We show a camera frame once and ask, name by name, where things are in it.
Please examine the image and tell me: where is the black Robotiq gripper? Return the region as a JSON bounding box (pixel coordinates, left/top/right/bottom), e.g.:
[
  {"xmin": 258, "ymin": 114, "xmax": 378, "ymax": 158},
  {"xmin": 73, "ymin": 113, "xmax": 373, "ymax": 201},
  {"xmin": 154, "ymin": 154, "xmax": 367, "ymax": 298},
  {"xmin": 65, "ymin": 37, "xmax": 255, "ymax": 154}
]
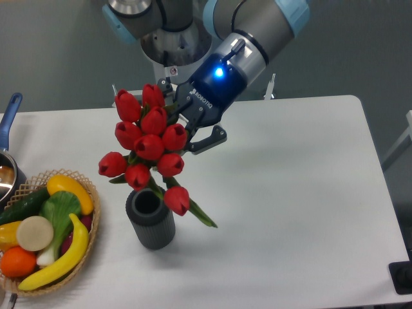
[{"xmin": 157, "ymin": 53, "xmax": 247, "ymax": 155}]

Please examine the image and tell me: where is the red tulip bouquet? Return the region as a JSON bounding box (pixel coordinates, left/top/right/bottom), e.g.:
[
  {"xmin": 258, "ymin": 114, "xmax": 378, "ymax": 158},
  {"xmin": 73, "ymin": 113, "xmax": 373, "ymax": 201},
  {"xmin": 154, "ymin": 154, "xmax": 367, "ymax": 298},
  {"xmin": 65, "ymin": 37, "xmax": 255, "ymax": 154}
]
[{"xmin": 98, "ymin": 84, "xmax": 216, "ymax": 227}]

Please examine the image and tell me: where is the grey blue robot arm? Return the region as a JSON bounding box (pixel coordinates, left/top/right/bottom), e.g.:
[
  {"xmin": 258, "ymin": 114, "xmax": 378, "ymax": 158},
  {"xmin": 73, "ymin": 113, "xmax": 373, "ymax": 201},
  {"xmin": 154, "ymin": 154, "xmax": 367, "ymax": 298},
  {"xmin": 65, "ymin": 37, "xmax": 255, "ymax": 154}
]
[{"xmin": 102, "ymin": 1, "xmax": 310, "ymax": 154}]

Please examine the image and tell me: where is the grey ribbed vase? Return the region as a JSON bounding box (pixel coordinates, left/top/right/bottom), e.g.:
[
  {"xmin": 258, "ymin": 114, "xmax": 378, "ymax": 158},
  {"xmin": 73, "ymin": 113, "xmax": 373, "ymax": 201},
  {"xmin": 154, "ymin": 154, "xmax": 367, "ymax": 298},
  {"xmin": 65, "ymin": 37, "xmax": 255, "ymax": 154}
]
[{"xmin": 126, "ymin": 189, "xmax": 176, "ymax": 250}]

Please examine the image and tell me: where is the dark red vegetable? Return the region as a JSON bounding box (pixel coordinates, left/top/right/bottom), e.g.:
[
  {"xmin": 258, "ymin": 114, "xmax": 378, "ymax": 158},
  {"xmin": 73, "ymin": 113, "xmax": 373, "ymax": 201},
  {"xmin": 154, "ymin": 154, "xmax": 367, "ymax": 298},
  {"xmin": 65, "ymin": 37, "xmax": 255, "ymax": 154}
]
[{"xmin": 61, "ymin": 215, "xmax": 93, "ymax": 255}]

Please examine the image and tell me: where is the green bok choy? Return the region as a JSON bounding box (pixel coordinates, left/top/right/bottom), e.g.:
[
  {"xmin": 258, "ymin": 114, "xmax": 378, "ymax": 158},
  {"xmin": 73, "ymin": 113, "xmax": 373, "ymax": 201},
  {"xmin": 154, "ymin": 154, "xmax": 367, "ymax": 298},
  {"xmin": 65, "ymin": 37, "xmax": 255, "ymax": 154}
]
[{"xmin": 37, "ymin": 191, "xmax": 81, "ymax": 268}]

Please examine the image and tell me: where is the woven wicker basket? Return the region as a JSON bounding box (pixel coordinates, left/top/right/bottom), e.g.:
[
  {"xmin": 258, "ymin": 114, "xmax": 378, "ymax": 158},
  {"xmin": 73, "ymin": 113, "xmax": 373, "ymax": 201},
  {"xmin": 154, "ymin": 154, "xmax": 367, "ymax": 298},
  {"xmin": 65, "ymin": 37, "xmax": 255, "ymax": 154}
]
[{"xmin": 1, "ymin": 169, "xmax": 100, "ymax": 297}]

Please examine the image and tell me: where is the yellow banana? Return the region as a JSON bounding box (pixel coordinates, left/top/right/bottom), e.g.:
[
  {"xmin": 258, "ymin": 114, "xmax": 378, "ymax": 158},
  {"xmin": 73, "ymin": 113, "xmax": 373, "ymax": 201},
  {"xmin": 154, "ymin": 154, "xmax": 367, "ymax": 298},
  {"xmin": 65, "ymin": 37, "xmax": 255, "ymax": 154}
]
[{"xmin": 18, "ymin": 213, "xmax": 89, "ymax": 291}]

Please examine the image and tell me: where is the green cucumber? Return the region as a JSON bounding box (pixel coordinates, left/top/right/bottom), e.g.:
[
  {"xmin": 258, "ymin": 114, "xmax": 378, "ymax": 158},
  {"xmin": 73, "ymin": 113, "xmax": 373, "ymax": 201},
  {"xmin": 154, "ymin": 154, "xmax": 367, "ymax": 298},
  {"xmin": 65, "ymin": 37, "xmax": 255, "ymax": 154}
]
[{"xmin": 1, "ymin": 187, "xmax": 50, "ymax": 225}]

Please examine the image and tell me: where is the beige round disc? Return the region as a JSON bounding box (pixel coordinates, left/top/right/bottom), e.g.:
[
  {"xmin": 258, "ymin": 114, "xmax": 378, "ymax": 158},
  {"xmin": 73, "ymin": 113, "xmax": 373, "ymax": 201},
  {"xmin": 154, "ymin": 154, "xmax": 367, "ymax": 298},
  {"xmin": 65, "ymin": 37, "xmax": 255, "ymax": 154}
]
[{"xmin": 16, "ymin": 216, "xmax": 54, "ymax": 252}]

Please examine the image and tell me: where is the yellow bell pepper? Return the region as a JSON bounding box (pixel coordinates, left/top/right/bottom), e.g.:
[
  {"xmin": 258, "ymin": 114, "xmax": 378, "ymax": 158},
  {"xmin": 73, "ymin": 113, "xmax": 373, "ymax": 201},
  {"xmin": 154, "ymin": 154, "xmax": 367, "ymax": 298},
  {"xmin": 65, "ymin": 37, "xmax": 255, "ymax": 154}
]
[{"xmin": 0, "ymin": 221, "xmax": 21, "ymax": 252}]

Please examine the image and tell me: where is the orange fruit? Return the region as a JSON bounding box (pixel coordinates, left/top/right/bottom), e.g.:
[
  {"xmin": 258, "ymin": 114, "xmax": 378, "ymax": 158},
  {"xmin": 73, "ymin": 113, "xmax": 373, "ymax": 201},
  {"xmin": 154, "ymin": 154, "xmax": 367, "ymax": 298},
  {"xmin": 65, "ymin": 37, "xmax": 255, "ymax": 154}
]
[{"xmin": 1, "ymin": 247, "xmax": 37, "ymax": 277}]

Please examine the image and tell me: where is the black device at edge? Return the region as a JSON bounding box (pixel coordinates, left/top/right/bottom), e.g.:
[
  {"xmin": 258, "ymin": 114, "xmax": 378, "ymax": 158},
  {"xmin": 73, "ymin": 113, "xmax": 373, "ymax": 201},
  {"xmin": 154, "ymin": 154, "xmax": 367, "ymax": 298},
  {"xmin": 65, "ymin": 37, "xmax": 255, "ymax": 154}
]
[{"xmin": 388, "ymin": 261, "xmax": 411, "ymax": 295}]

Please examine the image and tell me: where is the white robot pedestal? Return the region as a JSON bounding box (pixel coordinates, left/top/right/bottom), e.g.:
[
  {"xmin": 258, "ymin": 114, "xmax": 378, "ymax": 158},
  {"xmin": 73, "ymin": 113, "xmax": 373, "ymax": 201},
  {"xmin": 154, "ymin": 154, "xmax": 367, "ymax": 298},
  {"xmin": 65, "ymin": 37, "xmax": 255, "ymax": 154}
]
[{"xmin": 140, "ymin": 21, "xmax": 212, "ymax": 84}]

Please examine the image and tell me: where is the blue handled saucepan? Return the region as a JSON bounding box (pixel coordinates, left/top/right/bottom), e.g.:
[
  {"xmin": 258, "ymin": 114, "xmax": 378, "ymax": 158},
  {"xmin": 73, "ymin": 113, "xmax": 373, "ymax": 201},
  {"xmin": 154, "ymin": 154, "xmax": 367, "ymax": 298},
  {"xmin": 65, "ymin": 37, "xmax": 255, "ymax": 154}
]
[{"xmin": 1, "ymin": 93, "xmax": 26, "ymax": 212}]

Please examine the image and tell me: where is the white table leg frame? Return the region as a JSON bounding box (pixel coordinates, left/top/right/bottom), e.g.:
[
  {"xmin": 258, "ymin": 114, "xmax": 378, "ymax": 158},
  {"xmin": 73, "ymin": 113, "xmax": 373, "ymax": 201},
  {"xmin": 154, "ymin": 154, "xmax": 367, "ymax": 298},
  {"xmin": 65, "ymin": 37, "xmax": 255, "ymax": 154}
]
[{"xmin": 381, "ymin": 110, "xmax": 411, "ymax": 173}]

